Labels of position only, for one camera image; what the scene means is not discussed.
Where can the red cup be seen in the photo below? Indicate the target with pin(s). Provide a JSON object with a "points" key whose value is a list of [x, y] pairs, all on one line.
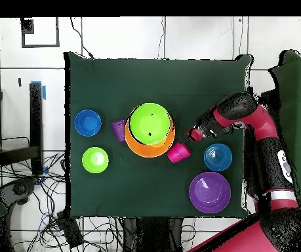
{"points": [[178, 152]]}

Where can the large green bowl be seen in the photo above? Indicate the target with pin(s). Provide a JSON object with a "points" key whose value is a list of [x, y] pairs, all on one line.
{"points": [[150, 123]]}

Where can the large orange bowl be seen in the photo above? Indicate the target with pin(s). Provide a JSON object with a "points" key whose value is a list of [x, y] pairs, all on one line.
{"points": [[145, 151]]}

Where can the purple cup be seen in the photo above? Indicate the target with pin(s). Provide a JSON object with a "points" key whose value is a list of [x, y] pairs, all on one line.
{"points": [[118, 130]]}

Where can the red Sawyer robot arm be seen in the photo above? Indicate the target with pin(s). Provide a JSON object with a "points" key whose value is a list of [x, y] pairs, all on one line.
{"points": [[265, 123]]}

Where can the light blue bowl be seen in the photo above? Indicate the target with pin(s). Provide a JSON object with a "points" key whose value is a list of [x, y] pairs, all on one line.
{"points": [[217, 157]]}

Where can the large purple bowl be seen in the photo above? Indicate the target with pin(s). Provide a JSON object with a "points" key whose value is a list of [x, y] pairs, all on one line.
{"points": [[210, 192]]}

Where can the dark green table cloth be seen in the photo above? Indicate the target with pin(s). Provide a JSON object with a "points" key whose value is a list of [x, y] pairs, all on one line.
{"points": [[113, 189]]}

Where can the small green bowl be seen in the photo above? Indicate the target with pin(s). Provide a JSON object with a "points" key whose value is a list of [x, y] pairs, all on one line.
{"points": [[95, 159]]}

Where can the dark blue bowl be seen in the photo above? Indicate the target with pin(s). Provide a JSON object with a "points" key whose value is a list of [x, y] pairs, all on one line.
{"points": [[87, 123]]}

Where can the black power brick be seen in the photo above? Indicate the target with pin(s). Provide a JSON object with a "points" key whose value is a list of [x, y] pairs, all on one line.
{"points": [[70, 231]]}

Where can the black wheeled base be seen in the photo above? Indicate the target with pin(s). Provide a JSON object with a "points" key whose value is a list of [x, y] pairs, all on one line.
{"points": [[16, 189]]}

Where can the black post with blue tape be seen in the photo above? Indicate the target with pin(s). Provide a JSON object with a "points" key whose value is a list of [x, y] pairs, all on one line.
{"points": [[36, 126]]}

